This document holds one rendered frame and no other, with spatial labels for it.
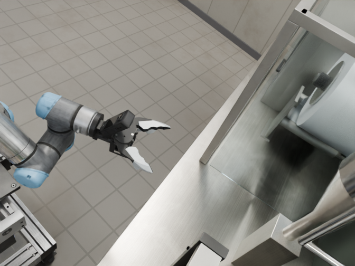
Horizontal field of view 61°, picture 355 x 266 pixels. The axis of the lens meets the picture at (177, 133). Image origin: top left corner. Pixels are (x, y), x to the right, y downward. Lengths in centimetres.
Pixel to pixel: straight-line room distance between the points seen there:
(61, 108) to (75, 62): 202
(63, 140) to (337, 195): 70
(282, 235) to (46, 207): 150
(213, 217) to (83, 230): 104
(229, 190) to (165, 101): 158
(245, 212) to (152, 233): 38
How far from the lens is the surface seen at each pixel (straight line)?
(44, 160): 88
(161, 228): 109
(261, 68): 91
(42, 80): 269
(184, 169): 122
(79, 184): 213
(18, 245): 179
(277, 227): 94
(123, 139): 81
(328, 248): 128
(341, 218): 56
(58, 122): 87
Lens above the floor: 190
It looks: 50 degrees down
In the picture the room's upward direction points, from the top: 25 degrees clockwise
